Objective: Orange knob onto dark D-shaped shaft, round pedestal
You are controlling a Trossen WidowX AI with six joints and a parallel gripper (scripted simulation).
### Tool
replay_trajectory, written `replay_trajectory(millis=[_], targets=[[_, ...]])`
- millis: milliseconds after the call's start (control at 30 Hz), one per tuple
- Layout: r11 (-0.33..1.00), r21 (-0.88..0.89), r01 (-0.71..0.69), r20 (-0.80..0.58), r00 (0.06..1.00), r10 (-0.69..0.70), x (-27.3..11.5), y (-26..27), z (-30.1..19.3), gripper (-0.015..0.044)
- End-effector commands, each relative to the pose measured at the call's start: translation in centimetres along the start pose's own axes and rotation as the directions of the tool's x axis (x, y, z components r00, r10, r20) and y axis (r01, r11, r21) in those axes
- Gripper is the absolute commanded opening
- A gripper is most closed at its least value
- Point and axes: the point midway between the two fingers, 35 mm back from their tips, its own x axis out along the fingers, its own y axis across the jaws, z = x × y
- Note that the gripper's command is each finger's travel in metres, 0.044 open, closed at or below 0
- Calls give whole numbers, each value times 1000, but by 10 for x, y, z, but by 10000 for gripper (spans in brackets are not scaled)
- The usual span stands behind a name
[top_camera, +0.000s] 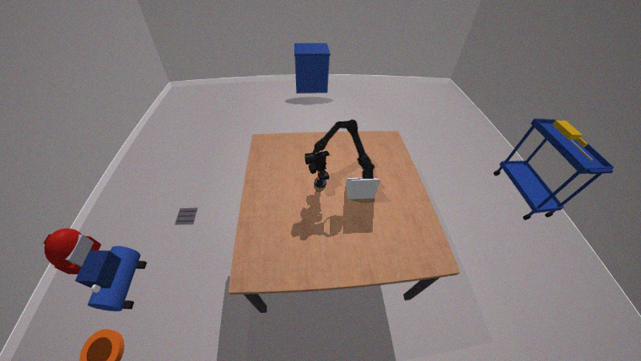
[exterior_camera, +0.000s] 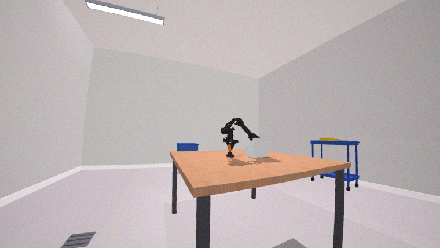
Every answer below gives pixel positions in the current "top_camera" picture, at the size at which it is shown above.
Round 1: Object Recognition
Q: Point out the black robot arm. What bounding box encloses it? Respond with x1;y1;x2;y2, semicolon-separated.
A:
304;119;374;179

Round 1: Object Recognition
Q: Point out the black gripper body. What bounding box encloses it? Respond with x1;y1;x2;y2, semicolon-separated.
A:
316;161;329;181

